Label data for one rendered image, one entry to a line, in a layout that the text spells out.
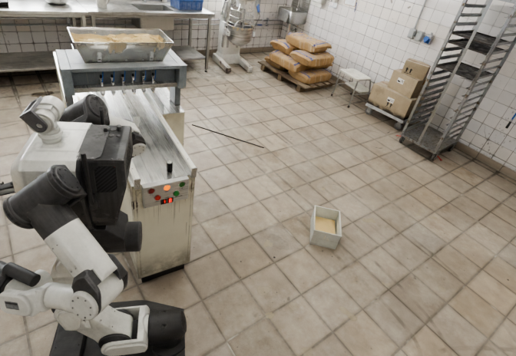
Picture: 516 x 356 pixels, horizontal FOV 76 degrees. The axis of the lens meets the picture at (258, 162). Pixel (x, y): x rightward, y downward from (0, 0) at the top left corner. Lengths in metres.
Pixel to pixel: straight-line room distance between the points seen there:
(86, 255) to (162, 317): 0.98
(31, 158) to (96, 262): 0.34
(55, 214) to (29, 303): 0.27
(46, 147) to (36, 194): 0.21
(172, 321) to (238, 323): 0.55
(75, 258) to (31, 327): 1.48
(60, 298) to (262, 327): 1.45
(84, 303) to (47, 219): 0.22
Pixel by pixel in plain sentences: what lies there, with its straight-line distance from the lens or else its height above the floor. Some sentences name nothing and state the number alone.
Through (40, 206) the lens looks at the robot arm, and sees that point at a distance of 0.95.
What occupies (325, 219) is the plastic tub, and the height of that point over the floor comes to 0.06.
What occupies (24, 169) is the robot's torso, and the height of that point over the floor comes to 1.36.
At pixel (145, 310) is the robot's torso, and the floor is 0.33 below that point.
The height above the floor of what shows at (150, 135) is 0.84.
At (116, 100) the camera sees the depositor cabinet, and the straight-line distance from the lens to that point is 2.58.
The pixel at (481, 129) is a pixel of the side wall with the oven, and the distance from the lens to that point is 5.08.
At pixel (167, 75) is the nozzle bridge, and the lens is 2.39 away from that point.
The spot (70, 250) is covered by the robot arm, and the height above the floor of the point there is 1.27.
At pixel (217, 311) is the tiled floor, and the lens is 2.29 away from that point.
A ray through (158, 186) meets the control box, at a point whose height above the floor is 0.83.
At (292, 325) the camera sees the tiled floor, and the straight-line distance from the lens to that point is 2.32.
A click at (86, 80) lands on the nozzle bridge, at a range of 2.30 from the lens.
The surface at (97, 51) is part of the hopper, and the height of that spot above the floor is 1.26.
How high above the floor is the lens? 1.97
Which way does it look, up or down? 34 degrees down
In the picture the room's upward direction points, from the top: 11 degrees clockwise
